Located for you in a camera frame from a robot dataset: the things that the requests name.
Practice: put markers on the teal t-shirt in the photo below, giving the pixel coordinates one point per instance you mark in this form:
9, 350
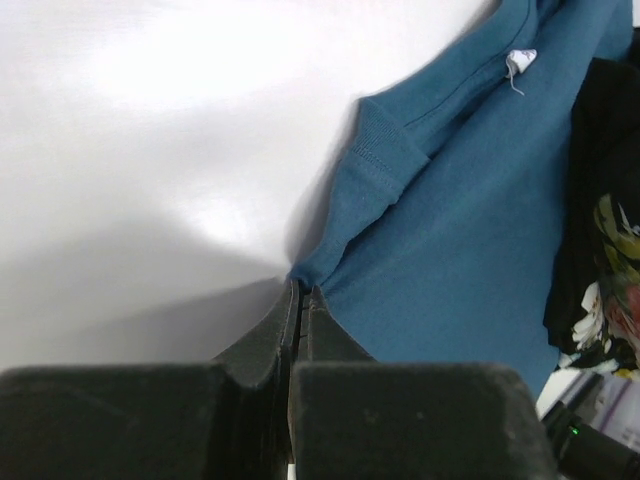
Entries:
446, 210

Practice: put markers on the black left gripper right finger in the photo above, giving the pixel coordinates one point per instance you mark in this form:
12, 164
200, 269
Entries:
354, 418

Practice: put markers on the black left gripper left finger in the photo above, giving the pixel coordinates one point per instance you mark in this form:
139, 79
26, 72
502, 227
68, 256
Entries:
225, 418

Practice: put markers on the black t-shirt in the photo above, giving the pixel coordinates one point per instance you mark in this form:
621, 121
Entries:
592, 310

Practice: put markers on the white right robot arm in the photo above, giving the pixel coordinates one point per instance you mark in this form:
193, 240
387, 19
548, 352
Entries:
583, 453

